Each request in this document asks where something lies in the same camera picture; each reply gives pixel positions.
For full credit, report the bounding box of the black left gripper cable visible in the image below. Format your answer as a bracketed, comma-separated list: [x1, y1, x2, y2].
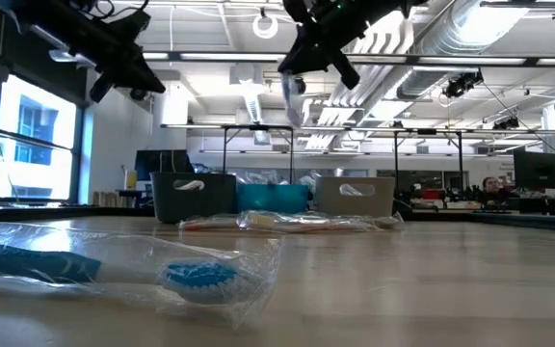
[72, 0, 151, 20]

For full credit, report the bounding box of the black wall screen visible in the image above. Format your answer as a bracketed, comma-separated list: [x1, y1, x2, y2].
[134, 148, 196, 182]

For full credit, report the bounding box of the person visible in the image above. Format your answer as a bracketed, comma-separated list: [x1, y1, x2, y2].
[479, 175, 515, 204]

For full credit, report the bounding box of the teal plastic bin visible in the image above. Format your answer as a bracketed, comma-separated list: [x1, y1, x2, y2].
[235, 182, 311, 215]

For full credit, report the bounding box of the blue toothbrush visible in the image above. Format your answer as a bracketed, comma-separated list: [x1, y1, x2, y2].
[279, 70, 304, 129]
[0, 221, 281, 330]
[246, 169, 294, 186]

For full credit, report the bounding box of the white coiled ceiling cable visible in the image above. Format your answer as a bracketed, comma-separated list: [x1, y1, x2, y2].
[251, 10, 280, 40]

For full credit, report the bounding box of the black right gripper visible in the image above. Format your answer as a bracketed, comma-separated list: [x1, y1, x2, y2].
[277, 0, 404, 91]

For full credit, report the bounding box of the black computer monitor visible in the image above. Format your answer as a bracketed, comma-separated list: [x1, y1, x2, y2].
[513, 149, 555, 191]

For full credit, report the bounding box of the light grey plastic bin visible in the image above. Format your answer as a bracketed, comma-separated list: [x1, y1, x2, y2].
[314, 175, 397, 218]

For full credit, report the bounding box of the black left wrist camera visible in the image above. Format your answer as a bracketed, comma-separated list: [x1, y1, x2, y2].
[116, 10, 152, 45]

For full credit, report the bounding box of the dark grey plastic bin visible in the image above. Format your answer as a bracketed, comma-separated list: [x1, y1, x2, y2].
[149, 172, 238, 225]

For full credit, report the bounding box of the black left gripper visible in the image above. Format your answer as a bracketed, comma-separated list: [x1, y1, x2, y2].
[72, 26, 167, 104]

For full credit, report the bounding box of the black desk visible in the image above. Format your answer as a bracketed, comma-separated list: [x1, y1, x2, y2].
[508, 196, 555, 217]

